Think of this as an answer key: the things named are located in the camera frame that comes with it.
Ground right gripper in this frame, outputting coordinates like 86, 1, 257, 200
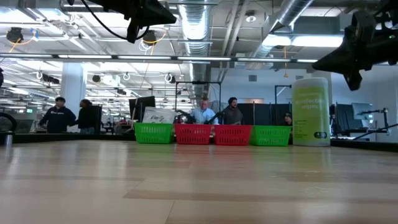
312, 10, 398, 92

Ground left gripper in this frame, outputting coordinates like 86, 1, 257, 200
123, 0, 178, 45

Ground cotton swabs bag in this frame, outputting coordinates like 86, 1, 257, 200
142, 106, 178, 125

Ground grey desk monitor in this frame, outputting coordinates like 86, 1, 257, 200
351, 101, 374, 124

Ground bright ceiling light panel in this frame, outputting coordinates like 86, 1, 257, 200
262, 32, 345, 48

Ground long horizontal light bar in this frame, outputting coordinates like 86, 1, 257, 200
0, 52, 320, 65

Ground green disinfecting wipes canister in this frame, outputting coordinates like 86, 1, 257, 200
291, 77, 331, 147

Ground black background monitor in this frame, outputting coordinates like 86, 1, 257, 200
129, 95, 156, 123

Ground white building column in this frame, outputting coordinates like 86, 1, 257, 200
57, 61, 87, 119

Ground black partition panels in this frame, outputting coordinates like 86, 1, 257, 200
238, 102, 293, 126

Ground black cabinet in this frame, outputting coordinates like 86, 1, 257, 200
93, 104, 103, 134

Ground green plastic basket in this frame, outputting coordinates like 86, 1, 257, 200
249, 124, 293, 147
134, 122, 175, 145

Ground red plastic basket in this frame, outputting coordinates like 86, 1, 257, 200
174, 123, 213, 146
213, 124, 253, 147

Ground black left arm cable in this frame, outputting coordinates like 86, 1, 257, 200
80, 0, 151, 42

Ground silver ventilation duct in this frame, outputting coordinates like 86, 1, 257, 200
178, 0, 213, 94
247, 0, 315, 62

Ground black metal stand frame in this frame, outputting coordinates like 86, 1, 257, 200
175, 80, 223, 124

